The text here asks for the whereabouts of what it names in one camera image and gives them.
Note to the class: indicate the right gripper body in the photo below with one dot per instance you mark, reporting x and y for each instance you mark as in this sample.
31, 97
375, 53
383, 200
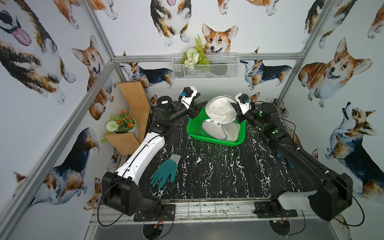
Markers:
238, 109

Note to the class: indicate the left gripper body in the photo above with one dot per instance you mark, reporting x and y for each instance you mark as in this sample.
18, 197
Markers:
193, 106

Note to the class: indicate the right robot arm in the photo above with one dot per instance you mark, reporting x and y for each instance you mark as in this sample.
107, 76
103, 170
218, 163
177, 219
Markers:
330, 194

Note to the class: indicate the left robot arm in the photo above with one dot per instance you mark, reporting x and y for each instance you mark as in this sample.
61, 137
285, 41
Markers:
121, 189

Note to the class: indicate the green plastic basket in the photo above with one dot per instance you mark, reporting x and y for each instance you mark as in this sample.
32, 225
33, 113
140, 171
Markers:
196, 131

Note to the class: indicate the white artificial flowers with fern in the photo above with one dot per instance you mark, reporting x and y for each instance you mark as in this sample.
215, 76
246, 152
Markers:
195, 57

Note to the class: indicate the wooden shelf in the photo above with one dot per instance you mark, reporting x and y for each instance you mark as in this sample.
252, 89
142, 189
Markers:
139, 109

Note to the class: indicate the green work glove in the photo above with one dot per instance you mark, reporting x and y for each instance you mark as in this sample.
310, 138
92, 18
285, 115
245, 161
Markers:
167, 170

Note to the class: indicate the blue dustpan scoop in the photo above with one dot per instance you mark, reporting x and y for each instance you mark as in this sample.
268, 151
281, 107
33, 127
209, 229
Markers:
290, 164

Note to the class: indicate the potted orange flowers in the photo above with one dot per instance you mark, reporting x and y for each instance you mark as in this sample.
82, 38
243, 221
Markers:
120, 124

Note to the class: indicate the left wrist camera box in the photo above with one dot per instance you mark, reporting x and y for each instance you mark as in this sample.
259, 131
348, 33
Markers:
187, 96

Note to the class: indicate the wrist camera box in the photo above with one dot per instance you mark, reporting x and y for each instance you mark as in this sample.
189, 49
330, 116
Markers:
187, 96
243, 102

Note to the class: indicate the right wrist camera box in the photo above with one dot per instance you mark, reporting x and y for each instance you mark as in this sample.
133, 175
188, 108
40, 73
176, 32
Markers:
243, 102

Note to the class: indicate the white wire wall basket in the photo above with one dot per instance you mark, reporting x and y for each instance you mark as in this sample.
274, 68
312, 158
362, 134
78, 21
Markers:
216, 66

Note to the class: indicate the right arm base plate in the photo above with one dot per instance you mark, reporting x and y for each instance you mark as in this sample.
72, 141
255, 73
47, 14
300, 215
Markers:
272, 209

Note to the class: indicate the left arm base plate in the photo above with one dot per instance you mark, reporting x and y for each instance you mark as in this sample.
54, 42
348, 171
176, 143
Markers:
161, 213

